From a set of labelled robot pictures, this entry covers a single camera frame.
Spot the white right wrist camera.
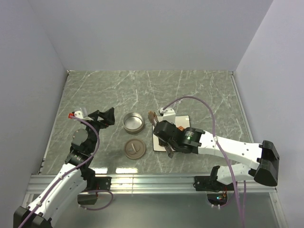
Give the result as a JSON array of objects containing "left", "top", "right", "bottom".
[{"left": 159, "top": 107, "right": 176, "bottom": 124}]

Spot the white rectangular plate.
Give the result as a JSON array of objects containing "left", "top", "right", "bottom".
[{"left": 152, "top": 115, "right": 190, "bottom": 152}]

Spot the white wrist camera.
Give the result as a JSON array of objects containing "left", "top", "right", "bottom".
[
  {"left": 159, "top": 107, "right": 176, "bottom": 124},
  {"left": 68, "top": 108, "right": 93, "bottom": 121}
]

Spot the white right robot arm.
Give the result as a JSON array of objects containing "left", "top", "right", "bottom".
[{"left": 153, "top": 121, "right": 280, "bottom": 190}]

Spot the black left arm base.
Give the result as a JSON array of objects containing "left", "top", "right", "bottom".
[{"left": 77, "top": 177, "right": 114, "bottom": 208}]

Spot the aluminium table edge rail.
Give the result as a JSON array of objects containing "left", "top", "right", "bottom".
[{"left": 26, "top": 173, "right": 277, "bottom": 194}]

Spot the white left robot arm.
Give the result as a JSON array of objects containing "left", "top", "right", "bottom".
[{"left": 13, "top": 107, "right": 115, "bottom": 228}]

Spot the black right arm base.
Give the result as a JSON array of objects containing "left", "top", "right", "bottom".
[{"left": 193, "top": 166, "right": 234, "bottom": 192}]

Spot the beige round container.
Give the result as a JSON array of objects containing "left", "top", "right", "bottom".
[{"left": 123, "top": 112, "right": 145, "bottom": 134}]

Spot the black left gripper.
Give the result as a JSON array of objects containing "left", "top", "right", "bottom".
[{"left": 83, "top": 107, "right": 114, "bottom": 152}]

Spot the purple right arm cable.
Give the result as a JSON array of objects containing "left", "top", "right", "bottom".
[{"left": 160, "top": 95, "right": 247, "bottom": 228}]

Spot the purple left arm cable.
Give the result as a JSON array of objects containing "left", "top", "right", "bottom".
[{"left": 18, "top": 116, "right": 114, "bottom": 228}]

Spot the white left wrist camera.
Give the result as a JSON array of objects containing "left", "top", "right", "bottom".
[{"left": 68, "top": 108, "right": 93, "bottom": 121}]

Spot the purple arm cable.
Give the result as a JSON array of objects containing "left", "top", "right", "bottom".
[
  {"left": 18, "top": 116, "right": 114, "bottom": 228},
  {"left": 160, "top": 95, "right": 247, "bottom": 228}
]

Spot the beige round lid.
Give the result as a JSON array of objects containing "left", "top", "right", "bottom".
[{"left": 124, "top": 139, "right": 146, "bottom": 160}]

